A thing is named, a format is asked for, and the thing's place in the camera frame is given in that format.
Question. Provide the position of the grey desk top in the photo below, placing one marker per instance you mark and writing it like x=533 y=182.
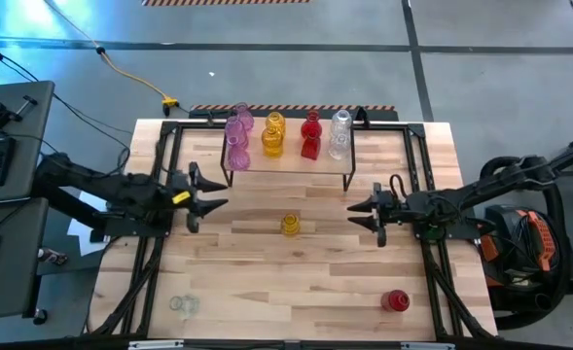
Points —
x=28 y=131
x=13 y=282

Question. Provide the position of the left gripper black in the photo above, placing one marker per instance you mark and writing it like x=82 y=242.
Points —
x=193 y=221

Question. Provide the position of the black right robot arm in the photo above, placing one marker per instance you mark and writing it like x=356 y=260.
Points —
x=461 y=197

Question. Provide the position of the red square ribbed glass vase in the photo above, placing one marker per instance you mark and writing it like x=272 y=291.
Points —
x=311 y=148

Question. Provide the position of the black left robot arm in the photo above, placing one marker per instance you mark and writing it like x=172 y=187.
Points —
x=120 y=192

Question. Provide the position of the silver metal bracket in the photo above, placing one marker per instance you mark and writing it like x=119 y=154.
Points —
x=427 y=346
x=155 y=345

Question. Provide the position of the fluted pink flared-neck vase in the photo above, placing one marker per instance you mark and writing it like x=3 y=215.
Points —
x=239 y=158

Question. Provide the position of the ribbed pink glass bottle vase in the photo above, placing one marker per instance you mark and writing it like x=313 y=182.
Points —
x=235 y=132

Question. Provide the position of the amber glass vase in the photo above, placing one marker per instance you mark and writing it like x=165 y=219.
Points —
x=272 y=143

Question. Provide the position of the yellow embossed glass bottle vase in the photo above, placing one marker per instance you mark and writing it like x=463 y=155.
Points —
x=290 y=226

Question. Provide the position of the small pink glass vase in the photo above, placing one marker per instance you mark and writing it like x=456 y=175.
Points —
x=246 y=120

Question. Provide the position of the red glass bottle vase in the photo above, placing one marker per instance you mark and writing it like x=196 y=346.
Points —
x=396 y=301

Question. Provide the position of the round red glass vase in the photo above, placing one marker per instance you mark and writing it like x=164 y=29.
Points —
x=311 y=129

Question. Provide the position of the black orange shop vacuum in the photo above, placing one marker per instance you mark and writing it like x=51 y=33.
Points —
x=541 y=238

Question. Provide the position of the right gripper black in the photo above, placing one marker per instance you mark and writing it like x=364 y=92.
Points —
x=393 y=206

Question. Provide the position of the yellow tape tag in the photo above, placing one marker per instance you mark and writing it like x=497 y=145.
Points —
x=181 y=197

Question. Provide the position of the slender clear glass vase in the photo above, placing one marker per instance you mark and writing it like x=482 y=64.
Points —
x=185 y=304

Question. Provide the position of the wooden shelf, black metal legs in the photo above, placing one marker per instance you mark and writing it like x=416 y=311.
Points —
x=291 y=163

